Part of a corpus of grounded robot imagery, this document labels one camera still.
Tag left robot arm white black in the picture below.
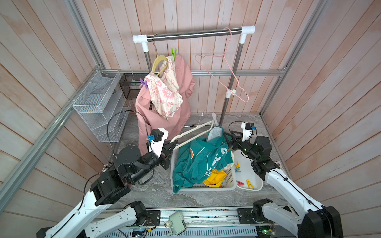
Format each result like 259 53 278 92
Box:
36 140 178 238

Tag white perforated laundry basket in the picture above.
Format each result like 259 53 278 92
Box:
170 146 237 192

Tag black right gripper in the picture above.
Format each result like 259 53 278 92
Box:
225 130 260 164

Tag floral pink white garment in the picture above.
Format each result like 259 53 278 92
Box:
145 56 183 119

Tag white wire mesh wall shelf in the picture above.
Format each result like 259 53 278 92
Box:
73 70 131 143

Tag green sweatshirt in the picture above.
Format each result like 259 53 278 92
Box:
173 127 234 193

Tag white plastic tray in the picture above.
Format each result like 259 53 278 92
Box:
233 150 263 192

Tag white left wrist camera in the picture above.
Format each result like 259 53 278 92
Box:
148 128 169 158

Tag pink wire hanger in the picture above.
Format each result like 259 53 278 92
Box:
194 26 256 103

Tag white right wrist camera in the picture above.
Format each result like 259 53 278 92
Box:
241 122 257 142

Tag yellow-green plastic hanger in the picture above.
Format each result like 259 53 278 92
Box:
151 55 168 76

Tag yellow jacket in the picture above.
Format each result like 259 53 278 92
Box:
203 169 227 188

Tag dark mesh wall basket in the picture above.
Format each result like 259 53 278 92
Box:
119 72 147 100

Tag red clothespin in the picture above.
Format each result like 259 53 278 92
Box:
236 180 245 186

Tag purple clothespin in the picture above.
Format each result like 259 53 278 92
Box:
140 78 148 89

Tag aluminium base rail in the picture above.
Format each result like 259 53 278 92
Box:
74 206 298 238

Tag white hanger with metal hook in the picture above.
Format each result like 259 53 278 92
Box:
170 111 218 142

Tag pink jacket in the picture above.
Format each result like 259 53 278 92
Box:
135 55 195 155

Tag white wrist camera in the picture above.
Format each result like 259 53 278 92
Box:
241 122 257 142
148 128 169 158

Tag green-white box on rail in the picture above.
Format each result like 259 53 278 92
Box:
165 211 187 236

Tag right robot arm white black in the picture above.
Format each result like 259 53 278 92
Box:
226 131 344 238

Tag metal clothes rack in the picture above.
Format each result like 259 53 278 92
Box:
133 25 256 126

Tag red cup of pencils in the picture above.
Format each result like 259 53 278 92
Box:
101 162 115 173

